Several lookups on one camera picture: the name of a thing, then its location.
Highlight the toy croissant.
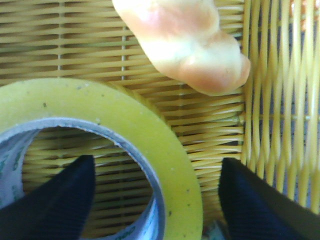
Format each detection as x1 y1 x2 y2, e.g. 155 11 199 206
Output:
113 0 251 96

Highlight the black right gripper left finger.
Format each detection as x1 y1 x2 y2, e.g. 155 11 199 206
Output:
0 155 96 240

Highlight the yellow woven plastic basket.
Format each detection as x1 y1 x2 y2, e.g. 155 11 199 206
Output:
0 0 320 240

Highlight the yellow tape roll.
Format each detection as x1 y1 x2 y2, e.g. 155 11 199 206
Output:
0 78 203 240

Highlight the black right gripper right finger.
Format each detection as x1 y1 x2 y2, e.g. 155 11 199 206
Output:
218 158 320 240

